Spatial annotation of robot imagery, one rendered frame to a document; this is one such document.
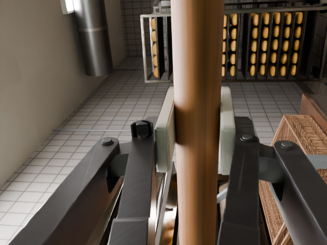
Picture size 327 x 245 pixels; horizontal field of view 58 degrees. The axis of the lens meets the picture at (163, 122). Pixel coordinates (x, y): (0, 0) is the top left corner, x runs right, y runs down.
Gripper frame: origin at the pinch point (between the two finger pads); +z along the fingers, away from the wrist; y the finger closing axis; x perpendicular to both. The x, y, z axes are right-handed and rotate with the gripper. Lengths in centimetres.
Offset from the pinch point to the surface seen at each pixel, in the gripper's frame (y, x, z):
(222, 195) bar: 8, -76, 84
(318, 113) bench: 60, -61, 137
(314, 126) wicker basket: 58, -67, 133
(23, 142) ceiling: -142, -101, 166
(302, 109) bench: 60, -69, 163
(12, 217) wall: -115, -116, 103
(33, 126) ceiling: -142, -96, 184
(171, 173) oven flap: -21, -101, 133
